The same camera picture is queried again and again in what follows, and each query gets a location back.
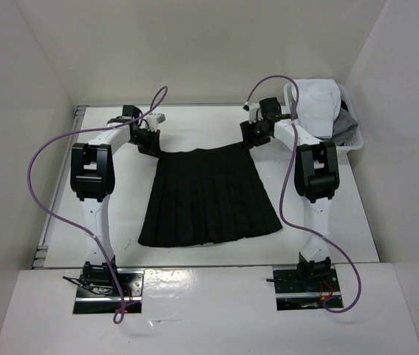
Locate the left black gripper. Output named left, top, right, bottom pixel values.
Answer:
left=129, top=127, right=163, bottom=159

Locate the black skirt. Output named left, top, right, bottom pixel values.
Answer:
left=138, top=142, right=282, bottom=248

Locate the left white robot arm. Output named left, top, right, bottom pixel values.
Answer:
left=70, top=105, right=166, bottom=296

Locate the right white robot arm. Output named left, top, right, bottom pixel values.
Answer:
left=240, top=97, right=340, bottom=291

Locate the white skirt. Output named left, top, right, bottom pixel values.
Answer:
left=291, top=78, right=341, bottom=139

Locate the grey skirt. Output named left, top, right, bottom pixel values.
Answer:
left=321, top=99, right=358, bottom=146

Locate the white plastic basket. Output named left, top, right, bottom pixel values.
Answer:
left=283, top=82, right=364, bottom=154

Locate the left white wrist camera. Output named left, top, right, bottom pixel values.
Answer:
left=143, top=113, right=166, bottom=132

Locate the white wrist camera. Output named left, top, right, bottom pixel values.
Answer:
left=242, top=101, right=262, bottom=124
left=143, top=113, right=166, bottom=132

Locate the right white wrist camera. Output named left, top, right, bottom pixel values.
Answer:
left=242, top=101, right=262, bottom=124

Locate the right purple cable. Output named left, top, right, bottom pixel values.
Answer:
left=245, top=73, right=362, bottom=314

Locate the purple cable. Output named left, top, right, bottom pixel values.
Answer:
left=27, top=86, right=169, bottom=326
left=245, top=73, right=362, bottom=314

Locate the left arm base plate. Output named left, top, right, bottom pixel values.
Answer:
left=62, top=268, right=145, bottom=314

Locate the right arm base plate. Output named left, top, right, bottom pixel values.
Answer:
left=266, top=266, right=344, bottom=311

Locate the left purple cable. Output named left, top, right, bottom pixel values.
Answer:
left=27, top=86, right=169, bottom=326

